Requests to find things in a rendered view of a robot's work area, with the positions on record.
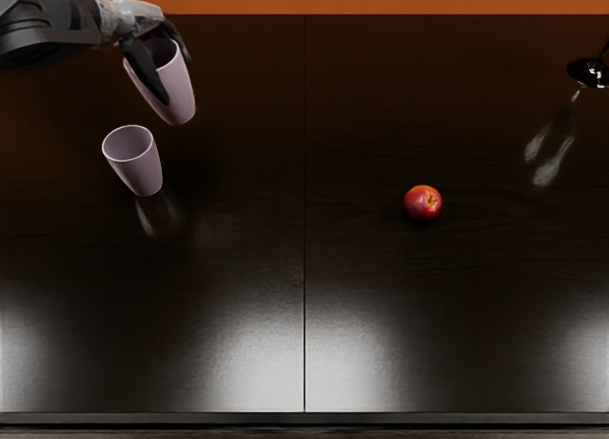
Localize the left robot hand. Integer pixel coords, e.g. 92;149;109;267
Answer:
93;0;193;108

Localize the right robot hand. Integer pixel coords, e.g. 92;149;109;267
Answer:
565;40;609;90

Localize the pale lilac cup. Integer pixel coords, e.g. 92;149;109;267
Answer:
101;124;165;198
122;35;197;127

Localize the red peach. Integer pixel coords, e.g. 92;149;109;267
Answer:
403;184;443;222

